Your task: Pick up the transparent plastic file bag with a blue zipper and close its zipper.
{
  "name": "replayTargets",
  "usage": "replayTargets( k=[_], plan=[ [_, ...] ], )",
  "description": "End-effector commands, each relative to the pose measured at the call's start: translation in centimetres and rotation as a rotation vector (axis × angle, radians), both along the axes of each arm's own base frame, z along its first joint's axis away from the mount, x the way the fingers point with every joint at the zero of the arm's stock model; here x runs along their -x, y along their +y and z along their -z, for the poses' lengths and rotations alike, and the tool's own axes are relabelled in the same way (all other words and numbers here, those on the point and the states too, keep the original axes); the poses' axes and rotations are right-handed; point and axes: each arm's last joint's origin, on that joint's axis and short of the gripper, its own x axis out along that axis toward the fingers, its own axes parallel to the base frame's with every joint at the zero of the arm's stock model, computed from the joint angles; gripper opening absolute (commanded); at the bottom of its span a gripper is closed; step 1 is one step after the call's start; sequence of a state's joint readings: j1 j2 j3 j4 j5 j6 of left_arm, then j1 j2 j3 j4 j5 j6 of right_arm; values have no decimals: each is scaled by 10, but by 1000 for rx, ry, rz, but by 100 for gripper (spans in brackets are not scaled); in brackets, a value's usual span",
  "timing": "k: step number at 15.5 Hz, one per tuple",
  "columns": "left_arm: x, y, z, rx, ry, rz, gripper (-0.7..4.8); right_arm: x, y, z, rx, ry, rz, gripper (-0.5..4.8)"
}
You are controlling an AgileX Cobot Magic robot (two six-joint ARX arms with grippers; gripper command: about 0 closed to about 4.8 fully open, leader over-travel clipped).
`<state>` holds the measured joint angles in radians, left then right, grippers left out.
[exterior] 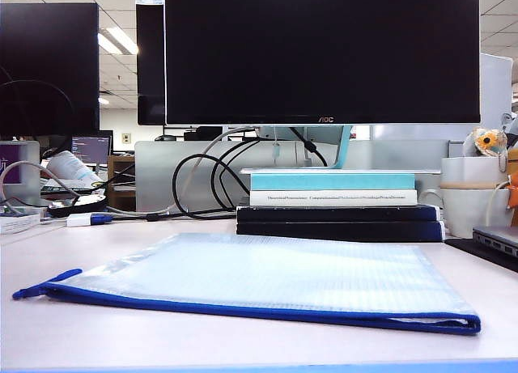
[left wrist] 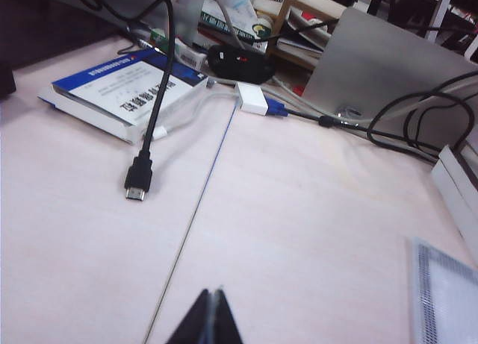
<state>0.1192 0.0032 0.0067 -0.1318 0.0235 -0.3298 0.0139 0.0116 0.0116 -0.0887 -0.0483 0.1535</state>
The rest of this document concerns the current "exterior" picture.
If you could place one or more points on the transparent file bag blue zipper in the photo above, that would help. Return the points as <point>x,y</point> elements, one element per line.
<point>263,276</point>

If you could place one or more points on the teal book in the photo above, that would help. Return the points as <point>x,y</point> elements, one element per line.
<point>332,181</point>

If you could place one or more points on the white book with printed spine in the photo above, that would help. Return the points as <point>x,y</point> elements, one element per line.
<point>332,197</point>

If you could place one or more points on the teal and white monitor stand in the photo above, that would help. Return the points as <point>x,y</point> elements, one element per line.
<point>344,148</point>

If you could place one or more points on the brown wooden cabinet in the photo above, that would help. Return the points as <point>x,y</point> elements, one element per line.
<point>121,175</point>

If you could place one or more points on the black AOC computer monitor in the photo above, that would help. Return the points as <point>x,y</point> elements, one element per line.
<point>323,53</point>

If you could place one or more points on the tall black monitor white edge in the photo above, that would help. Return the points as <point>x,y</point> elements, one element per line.
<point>149,57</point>

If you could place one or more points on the blue VGA connector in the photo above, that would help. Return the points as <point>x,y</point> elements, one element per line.
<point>100,219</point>

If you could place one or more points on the small screen showing code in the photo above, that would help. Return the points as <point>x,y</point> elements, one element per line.
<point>91,148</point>

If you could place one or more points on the black round device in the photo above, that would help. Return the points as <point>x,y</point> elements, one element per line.
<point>81,205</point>

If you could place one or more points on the white adapter box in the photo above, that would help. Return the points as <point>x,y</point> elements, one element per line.
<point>79,219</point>

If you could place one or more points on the white rolled paper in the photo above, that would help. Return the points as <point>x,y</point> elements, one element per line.
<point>70,164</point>

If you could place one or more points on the ceiling light panel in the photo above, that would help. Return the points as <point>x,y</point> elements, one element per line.
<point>117,40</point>

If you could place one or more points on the white cup with tan band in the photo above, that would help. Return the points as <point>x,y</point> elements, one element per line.
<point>465,168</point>

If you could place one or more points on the plush toy with orange flower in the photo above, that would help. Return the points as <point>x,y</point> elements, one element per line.
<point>485,140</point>

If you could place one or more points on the white box with purple label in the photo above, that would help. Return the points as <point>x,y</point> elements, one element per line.
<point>24,166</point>

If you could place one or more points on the stack of white booklets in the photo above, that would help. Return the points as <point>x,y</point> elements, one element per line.
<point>18,223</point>

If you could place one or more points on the silver laptop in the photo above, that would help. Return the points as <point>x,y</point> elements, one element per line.
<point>499,235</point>

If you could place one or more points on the large black monitor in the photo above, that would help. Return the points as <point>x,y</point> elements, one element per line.
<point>48,45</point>

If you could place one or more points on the white board panel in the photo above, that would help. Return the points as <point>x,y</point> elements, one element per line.
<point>495,86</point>

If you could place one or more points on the orange object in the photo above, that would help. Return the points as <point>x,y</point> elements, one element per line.
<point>513,195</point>

